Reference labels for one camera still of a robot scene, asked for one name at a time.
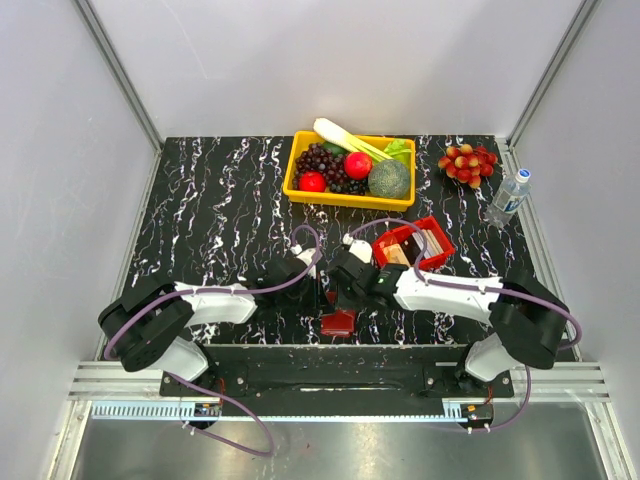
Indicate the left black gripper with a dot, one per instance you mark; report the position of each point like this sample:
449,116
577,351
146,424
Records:
317,304

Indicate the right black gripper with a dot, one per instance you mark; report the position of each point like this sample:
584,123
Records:
340,288

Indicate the red card holder wallet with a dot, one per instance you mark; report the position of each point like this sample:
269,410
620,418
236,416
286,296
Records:
341,323

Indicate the stack of credit cards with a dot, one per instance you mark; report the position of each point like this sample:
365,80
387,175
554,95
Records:
422,245

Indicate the red plastic card bin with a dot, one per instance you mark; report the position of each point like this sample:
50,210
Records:
400,233

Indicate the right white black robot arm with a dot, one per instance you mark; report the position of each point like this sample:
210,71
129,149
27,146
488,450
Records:
527,320

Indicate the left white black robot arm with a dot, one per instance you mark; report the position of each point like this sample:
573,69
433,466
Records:
144,325

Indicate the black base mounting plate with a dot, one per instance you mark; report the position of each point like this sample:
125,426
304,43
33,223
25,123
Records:
435,371

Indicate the red apple lower left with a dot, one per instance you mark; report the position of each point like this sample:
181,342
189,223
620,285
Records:
312,182

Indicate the red apple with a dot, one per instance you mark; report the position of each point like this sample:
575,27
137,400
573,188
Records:
357,165
312,182

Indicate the red apple upper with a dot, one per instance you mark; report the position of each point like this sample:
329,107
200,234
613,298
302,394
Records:
357,165

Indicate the dark purple grape bunch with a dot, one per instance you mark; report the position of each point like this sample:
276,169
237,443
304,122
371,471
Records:
317,158

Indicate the dark green cucumber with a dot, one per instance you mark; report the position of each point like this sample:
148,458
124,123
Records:
334,149

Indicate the green lettuce leaf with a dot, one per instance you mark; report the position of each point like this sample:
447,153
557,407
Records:
400,150

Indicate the yellow plastic fruit tray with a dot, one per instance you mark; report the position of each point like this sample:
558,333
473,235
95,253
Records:
303,139

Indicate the white green leek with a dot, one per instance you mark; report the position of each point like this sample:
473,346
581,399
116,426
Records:
335,134

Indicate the clear water bottle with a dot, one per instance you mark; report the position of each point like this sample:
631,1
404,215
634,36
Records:
511,193

